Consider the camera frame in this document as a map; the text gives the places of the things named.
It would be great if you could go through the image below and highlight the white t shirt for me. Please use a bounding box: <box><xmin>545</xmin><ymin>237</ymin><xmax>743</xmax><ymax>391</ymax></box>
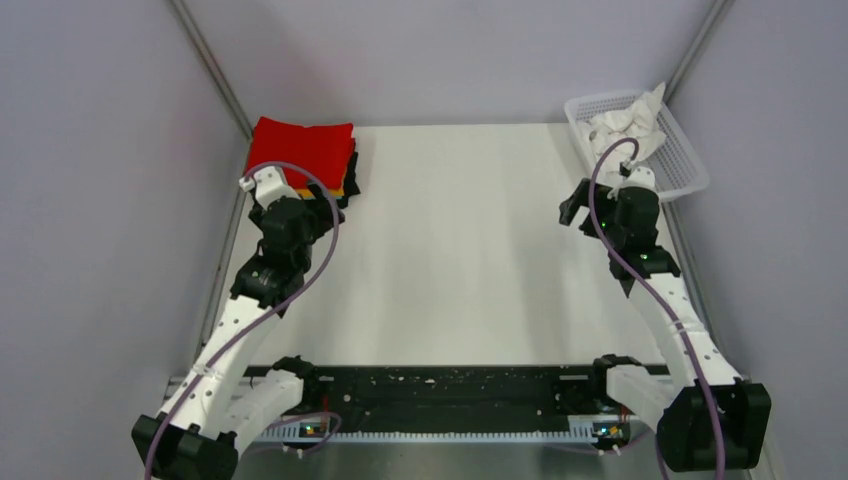
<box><xmin>578</xmin><ymin>83</ymin><xmax>667</xmax><ymax>162</ymax></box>

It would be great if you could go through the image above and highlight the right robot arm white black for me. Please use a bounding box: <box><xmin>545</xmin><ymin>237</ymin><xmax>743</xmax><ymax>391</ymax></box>
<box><xmin>559</xmin><ymin>178</ymin><xmax>772</xmax><ymax>472</ymax></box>

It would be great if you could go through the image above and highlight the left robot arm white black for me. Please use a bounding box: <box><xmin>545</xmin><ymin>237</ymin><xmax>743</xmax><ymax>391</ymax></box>
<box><xmin>131</xmin><ymin>181</ymin><xmax>344</xmax><ymax>479</ymax></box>

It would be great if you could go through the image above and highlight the yellow folded t shirt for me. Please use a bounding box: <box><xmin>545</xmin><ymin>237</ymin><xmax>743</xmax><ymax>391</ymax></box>
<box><xmin>296</xmin><ymin>188</ymin><xmax>346</xmax><ymax>199</ymax></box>

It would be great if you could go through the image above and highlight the black folded t shirt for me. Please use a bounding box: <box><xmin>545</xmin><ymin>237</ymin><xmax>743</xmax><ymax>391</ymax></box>
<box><xmin>319</xmin><ymin>138</ymin><xmax>361</xmax><ymax>209</ymax></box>

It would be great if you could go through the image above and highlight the red folded t shirt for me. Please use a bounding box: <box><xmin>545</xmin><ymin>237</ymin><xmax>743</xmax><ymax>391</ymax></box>
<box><xmin>246</xmin><ymin>116</ymin><xmax>355</xmax><ymax>196</ymax></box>

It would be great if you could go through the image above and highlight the white plastic basket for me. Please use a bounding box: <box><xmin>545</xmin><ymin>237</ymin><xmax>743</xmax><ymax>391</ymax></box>
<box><xmin>563</xmin><ymin>89</ymin><xmax>709</xmax><ymax>203</ymax></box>

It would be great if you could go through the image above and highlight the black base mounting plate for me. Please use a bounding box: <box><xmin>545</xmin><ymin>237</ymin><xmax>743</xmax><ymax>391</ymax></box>
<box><xmin>273</xmin><ymin>357</ymin><xmax>626</xmax><ymax>434</ymax></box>

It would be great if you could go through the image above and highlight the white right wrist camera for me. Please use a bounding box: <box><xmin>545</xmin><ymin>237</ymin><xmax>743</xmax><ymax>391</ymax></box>
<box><xmin>607</xmin><ymin>163</ymin><xmax>657</xmax><ymax>199</ymax></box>

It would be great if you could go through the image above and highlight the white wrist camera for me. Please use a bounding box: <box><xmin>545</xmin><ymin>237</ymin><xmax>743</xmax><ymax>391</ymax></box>
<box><xmin>607</xmin><ymin>163</ymin><xmax>657</xmax><ymax>199</ymax></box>
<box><xmin>238</xmin><ymin>166</ymin><xmax>300</xmax><ymax>209</ymax></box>

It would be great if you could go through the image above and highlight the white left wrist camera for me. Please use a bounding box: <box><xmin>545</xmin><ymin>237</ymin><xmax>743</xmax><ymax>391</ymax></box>
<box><xmin>238</xmin><ymin>166</ymin><xmax>300</xmax><ymax>209</ymax></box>

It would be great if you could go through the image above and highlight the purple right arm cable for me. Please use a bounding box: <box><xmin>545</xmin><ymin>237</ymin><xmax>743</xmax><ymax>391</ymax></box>
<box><xmin>586</xmin><ymin>137</ymin><xmax>727</xmax><ymax>480</ymax></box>

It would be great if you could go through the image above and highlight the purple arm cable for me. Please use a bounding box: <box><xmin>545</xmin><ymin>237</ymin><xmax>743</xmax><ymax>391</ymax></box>
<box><xmin>586</xmin><ymin>137</ymin><xmax>727</xmax><ymax>480</ymax></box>
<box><xmin>142</xmin><ymin>160</ymin><xmax>343</xmax><ymax>480</ymax></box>

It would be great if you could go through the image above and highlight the white slotted cable duct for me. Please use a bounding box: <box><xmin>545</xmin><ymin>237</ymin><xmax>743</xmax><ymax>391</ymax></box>
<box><xmin>255</xmin><ymin>422</ymin><xmax>630</xmax><ymax>444</ymax></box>

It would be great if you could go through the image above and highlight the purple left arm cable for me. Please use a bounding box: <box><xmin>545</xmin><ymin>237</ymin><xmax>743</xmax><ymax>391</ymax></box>
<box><xmin>142</xmin><ymin>160</ymin><xmax>343</xmax><ymax>480</ymax></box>

